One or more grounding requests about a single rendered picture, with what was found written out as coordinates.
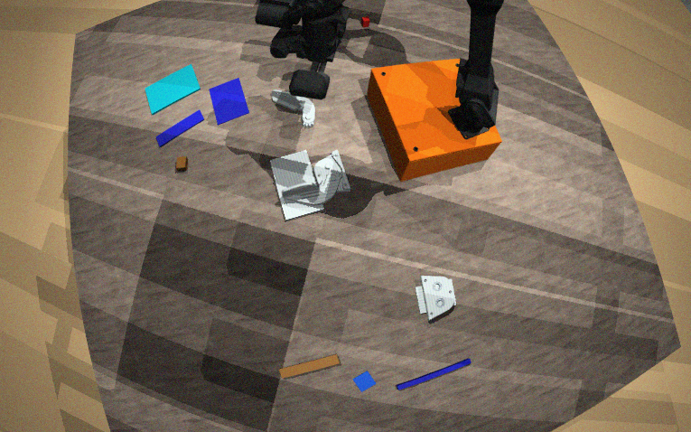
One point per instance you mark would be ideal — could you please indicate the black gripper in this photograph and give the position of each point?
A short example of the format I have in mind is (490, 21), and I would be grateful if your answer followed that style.
(313, 84)

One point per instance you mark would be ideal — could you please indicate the teal flat rectangular plate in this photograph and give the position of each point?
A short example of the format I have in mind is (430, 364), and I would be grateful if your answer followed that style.
(171, 89)

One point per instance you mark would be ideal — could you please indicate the blue thin bar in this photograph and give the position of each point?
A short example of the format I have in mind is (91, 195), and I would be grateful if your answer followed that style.
(433, 374)

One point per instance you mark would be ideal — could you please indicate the blue flat bar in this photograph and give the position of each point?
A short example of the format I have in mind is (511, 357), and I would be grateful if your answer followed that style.
(179, 128)

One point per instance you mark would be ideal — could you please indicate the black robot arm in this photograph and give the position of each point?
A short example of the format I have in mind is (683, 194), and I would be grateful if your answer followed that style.
(476, 89)

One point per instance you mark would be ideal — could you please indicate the orange flat bar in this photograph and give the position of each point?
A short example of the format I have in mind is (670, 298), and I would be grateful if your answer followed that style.
(309, 366)

